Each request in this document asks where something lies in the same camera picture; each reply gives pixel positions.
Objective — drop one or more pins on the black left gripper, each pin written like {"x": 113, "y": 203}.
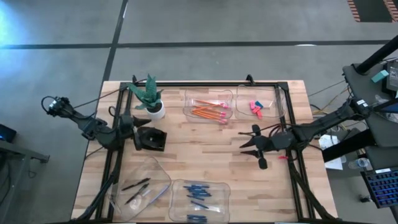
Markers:
{"x": 126, "y": 127}

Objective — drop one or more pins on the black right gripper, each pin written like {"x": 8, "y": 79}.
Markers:
{"x": 273, "y": 143}

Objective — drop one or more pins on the pink eraser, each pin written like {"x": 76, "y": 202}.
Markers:
{"x": 256, "y": 109}
{"x": 252, "y": 105}

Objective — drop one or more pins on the blue eraser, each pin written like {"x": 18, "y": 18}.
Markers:
{"x": 259, "y": 104}

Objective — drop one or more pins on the dark blue crayon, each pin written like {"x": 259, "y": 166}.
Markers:
{"x": 205, "y": 195}
{"x": 197, "y": 219}
{"x": 199, "y": 204}
{"x": 189, "y": 188}
{"x": 196, "y": 216}
{"x": 200, "y": 186}
{"x": 194, "y": 197}

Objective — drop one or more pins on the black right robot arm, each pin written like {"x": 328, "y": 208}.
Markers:
{"x": 326, "y": 121}

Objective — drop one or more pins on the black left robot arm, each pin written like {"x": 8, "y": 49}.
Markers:
{"x": 93, "y": 129}

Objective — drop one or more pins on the white plant pot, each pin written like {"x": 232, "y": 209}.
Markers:
{"x": 157, "y": 114}

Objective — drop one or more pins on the green potted plant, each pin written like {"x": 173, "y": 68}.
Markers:
{"x": 149, "y": 93}

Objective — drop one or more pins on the red marker pen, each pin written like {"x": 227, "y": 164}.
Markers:
{"x": 283, "y": 157}

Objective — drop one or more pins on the clear plastic bin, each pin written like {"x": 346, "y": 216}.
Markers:
{"x": 189, "y": 95}
{"x": 220, "y": 202}
{"x": 273, "y": 93}
{"x": 146, "y": 168}

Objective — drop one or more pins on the white paper sheet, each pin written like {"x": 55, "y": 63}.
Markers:
{"x": 334, "y": 164}

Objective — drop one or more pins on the black desk crossbar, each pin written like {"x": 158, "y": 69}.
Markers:
{"x": 348, "y": 146}

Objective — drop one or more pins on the clear water bottle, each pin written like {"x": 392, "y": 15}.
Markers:
{"x": 360, "y": 163}

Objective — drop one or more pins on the grey metal cart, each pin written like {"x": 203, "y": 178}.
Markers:
{"x": 18, "y": 152}

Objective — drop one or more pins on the dark grey side desk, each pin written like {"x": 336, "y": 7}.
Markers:
{"x": 360, "y": 87}

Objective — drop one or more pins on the black device with blue light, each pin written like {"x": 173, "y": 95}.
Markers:
{"x": 6, "y": 133}

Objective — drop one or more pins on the black backlit keyboard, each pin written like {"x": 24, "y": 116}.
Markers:
{"x": 384, "y": 188}

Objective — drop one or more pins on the tablet with blue screen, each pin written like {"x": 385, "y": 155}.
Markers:
{"x": 390, "y": 108}

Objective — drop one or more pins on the teal box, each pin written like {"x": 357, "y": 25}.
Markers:
{"x": 380, "y": 76}

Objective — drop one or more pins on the black diagonal pole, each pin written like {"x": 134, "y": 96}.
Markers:
{"x": 376, "y": 57}

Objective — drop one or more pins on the black box device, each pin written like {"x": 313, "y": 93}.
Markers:
{"x": 392, "y": 77}

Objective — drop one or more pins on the black striped floor mat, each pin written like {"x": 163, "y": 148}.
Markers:
{"x": 373, "y": 11}

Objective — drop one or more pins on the black frame clamp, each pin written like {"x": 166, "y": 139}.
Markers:
{"x": 249, "y": 79}
{"x": 134, "y": 79}

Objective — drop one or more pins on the black diagonal frame strut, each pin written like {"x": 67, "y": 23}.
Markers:
{"x": 93, "y": 203}
{"x": 311, "y": 199}

